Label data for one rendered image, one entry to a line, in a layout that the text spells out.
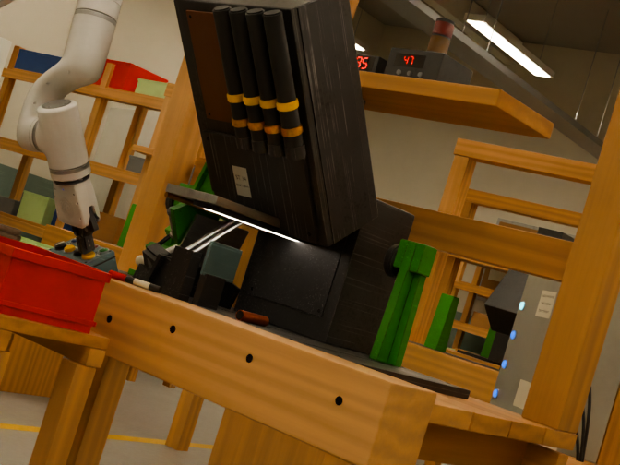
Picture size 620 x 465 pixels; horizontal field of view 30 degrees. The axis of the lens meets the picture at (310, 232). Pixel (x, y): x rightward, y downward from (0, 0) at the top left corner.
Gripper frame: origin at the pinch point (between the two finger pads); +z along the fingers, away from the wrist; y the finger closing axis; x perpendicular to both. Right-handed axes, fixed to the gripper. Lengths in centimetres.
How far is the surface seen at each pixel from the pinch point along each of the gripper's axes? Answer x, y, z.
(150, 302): -4.4, 26.3, 5.4
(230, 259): 20.0, 23.3, 6.8
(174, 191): 13.4, 16.8, -10.4
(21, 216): 302, -572, 224
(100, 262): 1.2, 2.2, 4.6
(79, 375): -25.3, 29.2, 11.0
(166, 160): 65, -54, 12
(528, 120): 83, 59, -10
